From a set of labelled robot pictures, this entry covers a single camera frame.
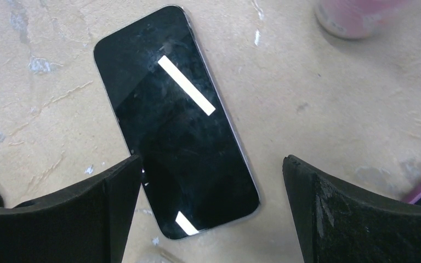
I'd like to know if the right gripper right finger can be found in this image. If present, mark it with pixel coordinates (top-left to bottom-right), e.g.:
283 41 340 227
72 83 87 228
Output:
282 155 421 262

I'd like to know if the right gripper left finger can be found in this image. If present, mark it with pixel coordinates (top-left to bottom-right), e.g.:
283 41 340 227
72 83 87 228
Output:
0 156 142 262

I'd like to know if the beige cased smartphone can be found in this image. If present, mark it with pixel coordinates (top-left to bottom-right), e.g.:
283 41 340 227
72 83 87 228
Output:
94 5 260 239

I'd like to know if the pink capped small bottle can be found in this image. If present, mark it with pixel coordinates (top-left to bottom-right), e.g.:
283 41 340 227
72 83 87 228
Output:
314 0 411 39

